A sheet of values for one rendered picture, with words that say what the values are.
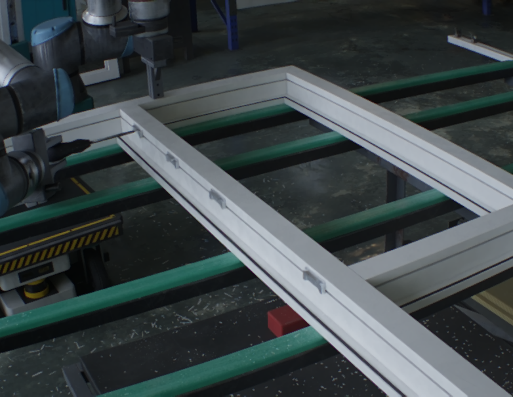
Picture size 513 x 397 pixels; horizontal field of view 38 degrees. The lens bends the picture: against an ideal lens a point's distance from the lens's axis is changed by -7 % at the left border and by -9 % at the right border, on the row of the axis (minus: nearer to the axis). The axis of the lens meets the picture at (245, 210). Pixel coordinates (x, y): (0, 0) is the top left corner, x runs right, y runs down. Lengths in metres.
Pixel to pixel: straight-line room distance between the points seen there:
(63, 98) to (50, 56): 1.14
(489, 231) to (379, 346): 0.30
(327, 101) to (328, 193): 1.68
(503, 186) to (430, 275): 0.28
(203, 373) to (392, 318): 0.25
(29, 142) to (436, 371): 0.87
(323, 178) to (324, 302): 2.49
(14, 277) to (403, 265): 1.68
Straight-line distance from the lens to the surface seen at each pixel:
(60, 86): 1.33
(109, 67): 5.20
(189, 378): 1.00
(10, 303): 2.62
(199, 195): 1.37
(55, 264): 2.57
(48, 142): 1.52
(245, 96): 1.84
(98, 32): 2.46
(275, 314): 1.51
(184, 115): 1.79
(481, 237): 1.17
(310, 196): 3.37
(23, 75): 1.36
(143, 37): 1.70
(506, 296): 1.57
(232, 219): 1.27
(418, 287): 1.12
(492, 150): 3.93
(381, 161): 1.71
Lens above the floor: 1.49
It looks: 27 degrees down
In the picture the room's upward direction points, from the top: 4 degrees counter-clockwise
